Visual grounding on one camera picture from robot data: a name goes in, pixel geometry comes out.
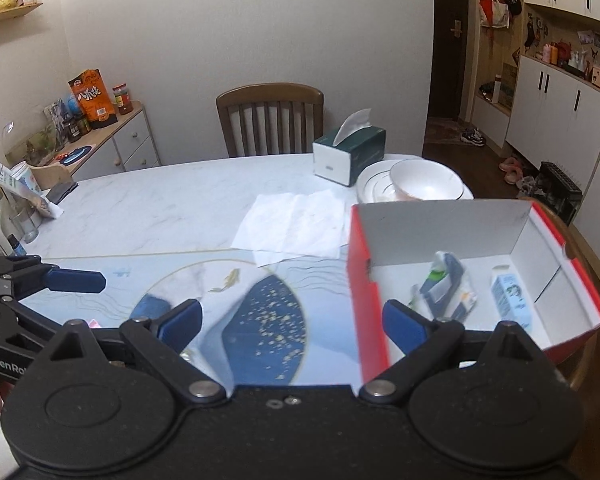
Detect red white hanging bags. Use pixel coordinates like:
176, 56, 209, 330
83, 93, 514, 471
480, 0, 511, 29

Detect white lower cabinet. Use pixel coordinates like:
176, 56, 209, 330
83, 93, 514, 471
505, 55, 600, 202

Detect white wooden sideboard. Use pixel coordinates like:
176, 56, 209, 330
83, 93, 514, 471
55, 101, 162, 182

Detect white green printed tube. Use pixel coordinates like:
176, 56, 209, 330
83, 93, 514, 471
0, 149, 64, 220

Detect wooden wall shelf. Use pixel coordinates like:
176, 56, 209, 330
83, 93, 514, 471
0, 2, 44, 29

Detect orange snack bag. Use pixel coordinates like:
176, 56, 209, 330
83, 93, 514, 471
68, 68, 120, 130

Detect red cardboard box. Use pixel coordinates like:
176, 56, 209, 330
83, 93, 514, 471
347, 199, 600, 367

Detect white ceramic bowl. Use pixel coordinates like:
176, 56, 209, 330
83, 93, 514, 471
389, 159, 465, 202

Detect glass fishbowl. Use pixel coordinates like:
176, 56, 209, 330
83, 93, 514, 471
0, 109, 64, 167

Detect black wire rack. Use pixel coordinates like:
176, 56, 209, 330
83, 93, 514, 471
535, 161, 583, 226

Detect clear glass cup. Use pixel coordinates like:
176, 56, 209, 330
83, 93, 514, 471
10, 205, 41, 244

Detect blue printed table mat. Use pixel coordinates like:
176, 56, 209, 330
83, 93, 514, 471
20, 247, 392, 387

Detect pink slippers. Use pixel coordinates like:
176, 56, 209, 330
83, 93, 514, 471
499, 156, 524, 186

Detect white bowl on plates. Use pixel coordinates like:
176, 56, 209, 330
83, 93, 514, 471
356, 161, 475, 205

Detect green white tissue box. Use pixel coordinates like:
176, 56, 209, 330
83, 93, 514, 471
312, 108, 387, 187

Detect white paper sheet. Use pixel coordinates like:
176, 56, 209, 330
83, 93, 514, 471
230, 189, 356, 267

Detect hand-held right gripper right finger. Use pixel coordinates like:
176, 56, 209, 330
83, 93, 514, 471
361, 299, 548, 404

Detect red sauce jar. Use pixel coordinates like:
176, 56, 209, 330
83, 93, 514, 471
112, 83, 134, 116

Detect clear packet blue-white item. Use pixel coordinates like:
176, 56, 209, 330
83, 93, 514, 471
411, 250, 479, 322

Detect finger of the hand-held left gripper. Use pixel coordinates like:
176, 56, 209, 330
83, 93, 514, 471
1, 299, 68, 343
0, 255, 107, 302

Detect light blue small carton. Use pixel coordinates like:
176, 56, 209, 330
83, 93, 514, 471
490, 272, 536, 332

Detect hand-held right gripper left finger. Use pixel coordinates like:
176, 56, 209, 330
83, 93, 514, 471
46, 298, 227, 403

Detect blue oval dish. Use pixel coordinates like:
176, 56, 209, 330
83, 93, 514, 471
60, 146, 94, 165

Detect slatted wooden chair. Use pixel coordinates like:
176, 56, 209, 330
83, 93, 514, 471
216, 82, 326, 158

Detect dark wooden door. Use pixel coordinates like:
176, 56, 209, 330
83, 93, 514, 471
432, 0, 469, 122

